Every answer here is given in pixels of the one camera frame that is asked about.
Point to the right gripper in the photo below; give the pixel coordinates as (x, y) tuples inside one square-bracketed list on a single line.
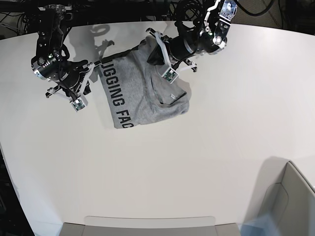
[(69, 76)]

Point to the grey T-shirt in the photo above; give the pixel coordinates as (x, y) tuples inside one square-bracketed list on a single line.
[(136, 93)]

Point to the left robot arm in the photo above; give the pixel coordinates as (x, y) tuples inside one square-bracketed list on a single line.
[(202, 28)]

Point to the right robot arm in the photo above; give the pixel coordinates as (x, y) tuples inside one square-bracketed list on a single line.
[(51, 61)]

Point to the grey bin front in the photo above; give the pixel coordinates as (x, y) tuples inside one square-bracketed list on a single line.
[(111, 226)]

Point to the grey bin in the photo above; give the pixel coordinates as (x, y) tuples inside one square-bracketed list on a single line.
[(291, 202), (111, 226)]

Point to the grey bin right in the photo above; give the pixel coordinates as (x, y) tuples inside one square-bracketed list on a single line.
[(291, 202)]

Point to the blue cloth in bin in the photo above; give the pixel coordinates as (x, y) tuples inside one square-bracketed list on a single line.
[(264, 225)]

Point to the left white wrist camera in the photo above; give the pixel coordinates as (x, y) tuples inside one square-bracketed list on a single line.
[(169, 56)]

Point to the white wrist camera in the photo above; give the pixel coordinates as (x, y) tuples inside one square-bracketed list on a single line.
[(78, 102), (169, 56)]

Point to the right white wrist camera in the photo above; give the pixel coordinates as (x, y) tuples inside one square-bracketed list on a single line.
[(78, 102)]

